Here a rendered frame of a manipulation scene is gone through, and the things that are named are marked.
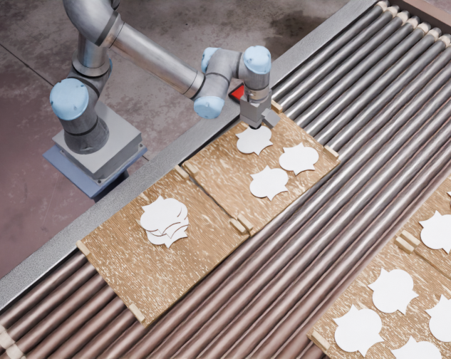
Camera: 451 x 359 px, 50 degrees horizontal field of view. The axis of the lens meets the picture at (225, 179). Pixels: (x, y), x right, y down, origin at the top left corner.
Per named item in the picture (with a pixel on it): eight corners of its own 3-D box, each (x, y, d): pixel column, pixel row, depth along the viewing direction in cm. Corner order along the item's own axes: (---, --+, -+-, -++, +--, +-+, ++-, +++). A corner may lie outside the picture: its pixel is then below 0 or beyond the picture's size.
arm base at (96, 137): (56, 142, 166) (46, 125, 158) (85, 112, 172) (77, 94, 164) (90, 162, 162) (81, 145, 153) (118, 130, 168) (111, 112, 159)
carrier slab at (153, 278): (76, 246, 151) (75, 243, 149) (177, 168, 164) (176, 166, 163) (145, 329, 137) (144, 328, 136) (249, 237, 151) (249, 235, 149)
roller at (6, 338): (-7, 345, 140) (-14, 342, 136) (389, 11, 208) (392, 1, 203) (2, 357, 139) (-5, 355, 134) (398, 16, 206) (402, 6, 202)
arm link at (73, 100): (54, 130, 156) (39, 104, 145) (70, 98, 163) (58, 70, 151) (89, 137, 155) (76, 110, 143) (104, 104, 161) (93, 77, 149)
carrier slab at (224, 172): (181, 167, 165) (181, 164, 163) (268, 103, 178) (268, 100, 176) (251, 237, 151) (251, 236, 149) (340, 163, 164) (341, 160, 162)
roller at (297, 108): (3, 358, 139) (-5, 355, 134) (399, 16, 206) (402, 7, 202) (12, 371, 137) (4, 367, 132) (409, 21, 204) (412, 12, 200)
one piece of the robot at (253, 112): (271, 108, 139) (268, 141, 153) (288, 88, 142) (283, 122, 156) (236, 90, 142) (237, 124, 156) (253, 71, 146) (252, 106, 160)
